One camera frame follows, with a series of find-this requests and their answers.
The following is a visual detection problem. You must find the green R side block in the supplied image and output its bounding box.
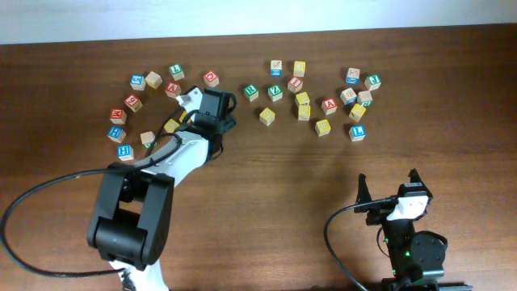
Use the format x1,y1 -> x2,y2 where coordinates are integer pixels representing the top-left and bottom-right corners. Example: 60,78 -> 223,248
357,91 -> 372,107

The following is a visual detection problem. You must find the red I letter block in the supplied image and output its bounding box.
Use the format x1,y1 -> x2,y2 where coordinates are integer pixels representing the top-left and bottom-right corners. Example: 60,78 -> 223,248
287,76 -> 303,93

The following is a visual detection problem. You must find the blue H block lower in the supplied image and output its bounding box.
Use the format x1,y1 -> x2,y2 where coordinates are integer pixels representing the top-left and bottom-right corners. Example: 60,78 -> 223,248
117,145 -> 134,162

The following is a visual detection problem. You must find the yellow top back block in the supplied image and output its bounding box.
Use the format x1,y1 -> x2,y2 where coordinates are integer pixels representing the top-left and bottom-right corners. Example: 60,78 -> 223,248
293,61 -> 306,78

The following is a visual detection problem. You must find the blue side top block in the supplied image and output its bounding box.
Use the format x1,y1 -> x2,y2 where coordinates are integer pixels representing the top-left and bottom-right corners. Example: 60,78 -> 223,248
270,60 -> 283,77

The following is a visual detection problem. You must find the red A letter block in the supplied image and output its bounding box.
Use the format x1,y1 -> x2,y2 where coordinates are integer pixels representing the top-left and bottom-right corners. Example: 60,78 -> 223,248
322,98 -> 338,115

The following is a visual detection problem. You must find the yellow block left lower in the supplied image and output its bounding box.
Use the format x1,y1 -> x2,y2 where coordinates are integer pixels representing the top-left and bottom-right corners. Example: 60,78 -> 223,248
163,119 -> 180,133

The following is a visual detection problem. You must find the green J letter block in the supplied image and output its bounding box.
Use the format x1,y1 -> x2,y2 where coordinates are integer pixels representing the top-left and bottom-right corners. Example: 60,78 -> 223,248
364,74 -> 381,91

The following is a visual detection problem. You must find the blue h block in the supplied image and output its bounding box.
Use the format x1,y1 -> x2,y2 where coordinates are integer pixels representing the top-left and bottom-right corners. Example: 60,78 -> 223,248
117,145 -> 134,162
107,126 -> 126,143

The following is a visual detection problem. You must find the blue H block upper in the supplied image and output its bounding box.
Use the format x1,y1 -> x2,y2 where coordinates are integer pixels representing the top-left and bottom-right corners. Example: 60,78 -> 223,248
107,126 -> 126,143

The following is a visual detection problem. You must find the red M letter block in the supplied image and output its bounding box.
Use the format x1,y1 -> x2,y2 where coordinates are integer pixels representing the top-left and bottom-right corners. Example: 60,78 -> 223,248
109,108 -> 127,124

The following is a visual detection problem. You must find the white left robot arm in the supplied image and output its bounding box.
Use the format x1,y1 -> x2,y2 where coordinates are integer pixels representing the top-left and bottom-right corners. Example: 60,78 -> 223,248
86,86 -> 237,290

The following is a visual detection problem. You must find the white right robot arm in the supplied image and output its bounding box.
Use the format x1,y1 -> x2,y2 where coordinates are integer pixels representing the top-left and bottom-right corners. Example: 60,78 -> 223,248
357,169 -> 473,291

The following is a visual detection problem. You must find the yellow block right cluster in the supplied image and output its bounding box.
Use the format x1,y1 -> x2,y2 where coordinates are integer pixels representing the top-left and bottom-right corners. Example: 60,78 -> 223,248
349,103 -> 366,122

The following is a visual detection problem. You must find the green Z letter block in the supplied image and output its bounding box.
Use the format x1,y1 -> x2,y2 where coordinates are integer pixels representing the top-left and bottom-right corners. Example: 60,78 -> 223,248
267,85 -> 283,102

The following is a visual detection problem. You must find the plain wooden block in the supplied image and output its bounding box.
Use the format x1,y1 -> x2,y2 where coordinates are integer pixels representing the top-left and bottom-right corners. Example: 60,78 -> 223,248
145,71 -> 162,89

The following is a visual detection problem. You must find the yellow block left middle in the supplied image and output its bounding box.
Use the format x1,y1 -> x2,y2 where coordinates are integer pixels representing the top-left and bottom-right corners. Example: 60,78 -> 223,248
179,111 -> 191,124

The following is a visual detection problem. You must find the blue G letter block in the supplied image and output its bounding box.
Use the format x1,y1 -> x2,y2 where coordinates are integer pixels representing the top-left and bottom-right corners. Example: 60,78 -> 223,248
130,74 -> 146,91

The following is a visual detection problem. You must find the red 6 number block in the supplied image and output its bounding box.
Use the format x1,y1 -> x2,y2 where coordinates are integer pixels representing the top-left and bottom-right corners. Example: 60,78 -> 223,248
124,94 -> 143,112

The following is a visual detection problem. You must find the green L letter block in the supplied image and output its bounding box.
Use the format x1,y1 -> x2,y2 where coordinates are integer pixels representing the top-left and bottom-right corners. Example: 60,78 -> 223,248
169,64 -> 185,81

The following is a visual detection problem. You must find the blue side wooden block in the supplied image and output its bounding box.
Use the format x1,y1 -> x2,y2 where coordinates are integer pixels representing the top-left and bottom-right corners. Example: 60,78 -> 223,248
340,88 -> 357,106

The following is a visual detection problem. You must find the red C letter block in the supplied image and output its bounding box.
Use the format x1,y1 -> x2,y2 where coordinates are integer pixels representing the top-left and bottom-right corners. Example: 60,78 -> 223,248
203,71 -> 220,87

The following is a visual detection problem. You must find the yellow block lower middle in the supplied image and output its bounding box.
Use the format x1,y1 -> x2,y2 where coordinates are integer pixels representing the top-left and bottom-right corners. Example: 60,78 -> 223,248
297,104 -> 311,121

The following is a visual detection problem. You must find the green R letter block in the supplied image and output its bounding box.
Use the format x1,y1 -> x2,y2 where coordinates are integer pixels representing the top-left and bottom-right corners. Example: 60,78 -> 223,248
244,84 -> 259,102

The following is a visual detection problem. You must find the yellow block upper middle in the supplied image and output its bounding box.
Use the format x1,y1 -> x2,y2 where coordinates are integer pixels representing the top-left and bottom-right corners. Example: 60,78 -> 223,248
295,92 -> 310,107

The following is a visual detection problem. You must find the red A block left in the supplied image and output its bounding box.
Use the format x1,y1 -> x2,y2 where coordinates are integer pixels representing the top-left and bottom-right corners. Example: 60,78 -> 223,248
165,82 -> 182,99

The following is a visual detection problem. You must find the yellow block near R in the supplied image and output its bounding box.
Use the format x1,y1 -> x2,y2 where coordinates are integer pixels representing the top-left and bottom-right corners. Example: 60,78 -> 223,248
259,108 -> 275,126

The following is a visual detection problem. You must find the yellow umbrella picture block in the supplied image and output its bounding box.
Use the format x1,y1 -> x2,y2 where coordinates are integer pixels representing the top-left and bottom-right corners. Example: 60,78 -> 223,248
315,119 -> 331,137

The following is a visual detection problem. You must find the blue L letter block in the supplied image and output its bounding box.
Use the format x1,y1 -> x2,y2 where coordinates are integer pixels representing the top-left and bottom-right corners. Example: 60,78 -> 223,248
349,124 -> 366,141

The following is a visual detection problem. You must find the blue X wooden block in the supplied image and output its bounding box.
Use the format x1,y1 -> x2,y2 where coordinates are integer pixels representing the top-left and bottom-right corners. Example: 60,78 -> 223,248
346,67 -> 360,85

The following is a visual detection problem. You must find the green E side block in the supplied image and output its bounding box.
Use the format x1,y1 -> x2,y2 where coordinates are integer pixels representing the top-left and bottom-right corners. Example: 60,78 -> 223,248
140,131 -> 155,149

